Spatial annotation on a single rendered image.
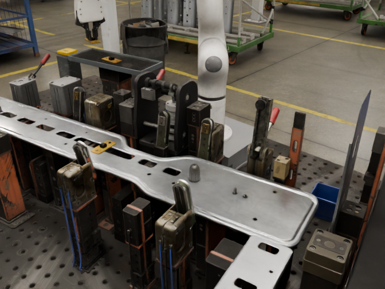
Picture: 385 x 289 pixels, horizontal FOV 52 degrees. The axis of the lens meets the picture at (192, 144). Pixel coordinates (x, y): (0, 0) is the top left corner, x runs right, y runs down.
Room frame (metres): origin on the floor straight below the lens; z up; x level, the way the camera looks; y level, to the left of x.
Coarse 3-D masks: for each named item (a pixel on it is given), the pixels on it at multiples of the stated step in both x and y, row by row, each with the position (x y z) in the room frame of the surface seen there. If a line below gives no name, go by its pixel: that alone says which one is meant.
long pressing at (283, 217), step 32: (0, 96) 1.51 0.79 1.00; (0, 128) 1.23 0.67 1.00; (32, 128) 1.23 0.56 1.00; (64, 128) 1.23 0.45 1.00; (96, 128) 1.22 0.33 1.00; (96, 160) 1.02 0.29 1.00; (128, 160) 1.02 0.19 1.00; (160, 160) 1.02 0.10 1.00; (192, 160) 1.02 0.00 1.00; (160, 192) 0.85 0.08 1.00; (192, 192) 0.85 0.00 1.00; (224, 192) 0.85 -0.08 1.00; (256, 192) 0.85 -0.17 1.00; (288, 192) 0.85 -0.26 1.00; (224, 224) 0.73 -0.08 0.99; (256, 224) 0.73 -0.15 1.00; (288, 224) 0.73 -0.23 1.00
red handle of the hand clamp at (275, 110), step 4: (276, 108) 1.07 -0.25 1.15; (272, 112) 1.06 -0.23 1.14; (276, 112) 1.06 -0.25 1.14; (272, 116) 1.05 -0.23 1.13; (276, 116) 1.05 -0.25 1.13; (272, 120) 1.03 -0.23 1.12; (272, 124) 1.03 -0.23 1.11; (268, 132) 1.01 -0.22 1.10; (260, 144) 0.98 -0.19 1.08; (256, 148) 0.97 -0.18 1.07; (260, 148) 0.97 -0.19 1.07; (256, 152) 0.97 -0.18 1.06
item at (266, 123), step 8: (264, 96) 1.00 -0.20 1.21; (256, 104) 0.96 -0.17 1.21; (264, 104) 0.95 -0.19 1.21; (272, 104) 0.99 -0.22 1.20; (256, 112) 0.98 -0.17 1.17; (264, 112) 0.98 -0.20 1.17; (256, 120) 0.98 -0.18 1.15; (264, 120) 0.98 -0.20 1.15; (256, 128) 0.98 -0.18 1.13; (264, 128) 0.96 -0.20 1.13; (256, 136) 0.98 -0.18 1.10; (264, 136) 0.96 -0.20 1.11; (256, 144) 0.99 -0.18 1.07; (264, 144) 0.96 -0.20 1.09
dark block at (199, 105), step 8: (192, 104) 1.17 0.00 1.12; (200, 104) 1.16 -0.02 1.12; (208, 104) 1.17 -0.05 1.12; (192, 112) 1.13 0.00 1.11; (200, 112) 1.12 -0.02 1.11; (208, 112) 1.16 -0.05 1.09; (192, 120) 1.13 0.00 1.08; (200, 120) 1.12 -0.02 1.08; (192, 128) 1.14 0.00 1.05; (200, 128) 1.13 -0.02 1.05; (192, 136) 1.14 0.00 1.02; (192, 144) 1.14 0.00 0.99; (192, 152) 1.14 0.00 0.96
